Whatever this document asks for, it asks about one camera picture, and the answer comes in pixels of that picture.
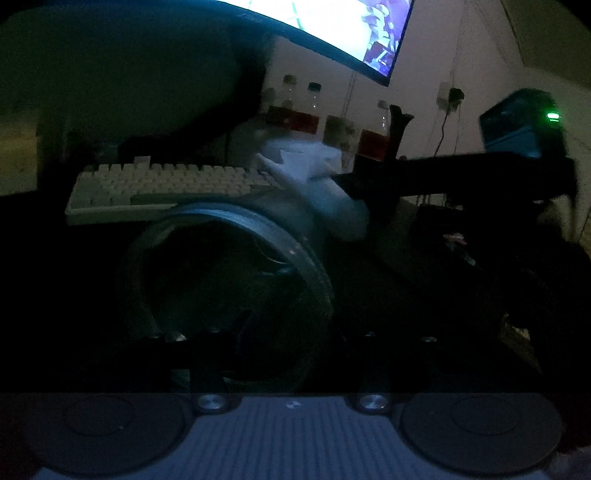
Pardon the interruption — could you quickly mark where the black cable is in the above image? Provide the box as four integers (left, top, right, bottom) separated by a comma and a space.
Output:
434, 106, 452, 158

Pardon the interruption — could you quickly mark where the white tissue paper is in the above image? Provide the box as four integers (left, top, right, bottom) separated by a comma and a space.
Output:
256, 136, 370, 243

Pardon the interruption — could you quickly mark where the black upright stand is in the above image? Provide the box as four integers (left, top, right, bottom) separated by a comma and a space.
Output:
388, 104, 416, 162

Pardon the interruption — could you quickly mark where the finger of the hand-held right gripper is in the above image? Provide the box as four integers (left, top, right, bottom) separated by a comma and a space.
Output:
332, 154, 490, 201

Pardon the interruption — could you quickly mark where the curved computer monitor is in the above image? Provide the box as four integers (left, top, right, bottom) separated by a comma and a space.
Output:
217, 0, 416, 88

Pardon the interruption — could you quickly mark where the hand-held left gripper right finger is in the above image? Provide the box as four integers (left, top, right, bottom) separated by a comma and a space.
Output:
351, 329, 441, 414

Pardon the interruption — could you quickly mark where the clear bottle with red liquid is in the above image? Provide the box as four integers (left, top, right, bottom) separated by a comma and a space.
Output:
360, 99, 393, 161

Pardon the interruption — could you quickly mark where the white wall socket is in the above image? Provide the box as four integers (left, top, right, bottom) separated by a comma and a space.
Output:
436, 82, 465, 109

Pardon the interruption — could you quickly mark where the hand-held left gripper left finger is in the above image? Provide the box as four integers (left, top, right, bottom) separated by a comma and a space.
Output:
139, 325, 241, 413

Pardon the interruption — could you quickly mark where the patterned paper cylinder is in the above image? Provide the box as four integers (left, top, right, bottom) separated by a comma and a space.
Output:
325, 115, 361, 167

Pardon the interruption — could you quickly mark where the clear plastic jar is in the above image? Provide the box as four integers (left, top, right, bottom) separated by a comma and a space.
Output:
117, 189, 338, 393

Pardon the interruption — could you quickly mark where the pale cap clear bottle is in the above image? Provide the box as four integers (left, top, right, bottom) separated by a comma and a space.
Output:
273, 74, 299, 129

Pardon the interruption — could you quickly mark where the white computer keyboard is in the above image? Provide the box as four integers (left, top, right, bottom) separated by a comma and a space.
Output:
65, 162, 282, 226

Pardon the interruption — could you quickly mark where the black cap clear bottle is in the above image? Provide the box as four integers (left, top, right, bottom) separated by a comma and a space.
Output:
302, 82, 325, 136

